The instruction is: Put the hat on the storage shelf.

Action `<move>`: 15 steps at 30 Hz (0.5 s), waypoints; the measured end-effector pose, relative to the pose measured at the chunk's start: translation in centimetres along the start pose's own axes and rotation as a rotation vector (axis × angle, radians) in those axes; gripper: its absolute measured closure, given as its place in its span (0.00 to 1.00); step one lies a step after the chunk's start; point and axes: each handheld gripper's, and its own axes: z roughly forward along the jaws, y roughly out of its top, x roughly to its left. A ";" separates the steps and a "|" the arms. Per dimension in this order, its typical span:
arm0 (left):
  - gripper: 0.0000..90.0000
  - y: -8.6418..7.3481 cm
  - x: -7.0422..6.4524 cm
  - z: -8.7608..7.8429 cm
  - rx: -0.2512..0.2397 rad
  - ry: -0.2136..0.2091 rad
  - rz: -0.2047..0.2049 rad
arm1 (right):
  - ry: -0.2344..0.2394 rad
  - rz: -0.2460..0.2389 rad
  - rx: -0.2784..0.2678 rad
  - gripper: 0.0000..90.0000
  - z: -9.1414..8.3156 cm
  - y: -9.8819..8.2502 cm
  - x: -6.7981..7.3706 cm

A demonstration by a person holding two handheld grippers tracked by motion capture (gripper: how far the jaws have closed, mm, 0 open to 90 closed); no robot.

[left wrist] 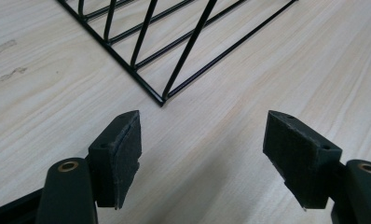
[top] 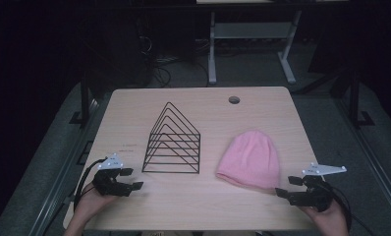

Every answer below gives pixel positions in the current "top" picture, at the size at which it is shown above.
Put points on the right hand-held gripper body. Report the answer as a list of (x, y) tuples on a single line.
[(314, 195)]

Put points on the aluminium floor rail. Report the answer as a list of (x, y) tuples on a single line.
[(373, 160), (52, 203)]

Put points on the person's left hand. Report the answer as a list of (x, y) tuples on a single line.
[(90, 203)]

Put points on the black metal stand post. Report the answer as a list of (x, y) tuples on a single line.
[(84, 98), (354, 98)]

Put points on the pink knitted beanie hat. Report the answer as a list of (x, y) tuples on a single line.
[(251, 160)]

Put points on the white metal desk frame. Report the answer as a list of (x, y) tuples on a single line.
[(249, 30)]

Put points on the person's right hand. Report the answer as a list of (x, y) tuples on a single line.
[(331, 221)]

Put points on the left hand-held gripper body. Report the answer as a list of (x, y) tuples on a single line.
[(106, 183)]

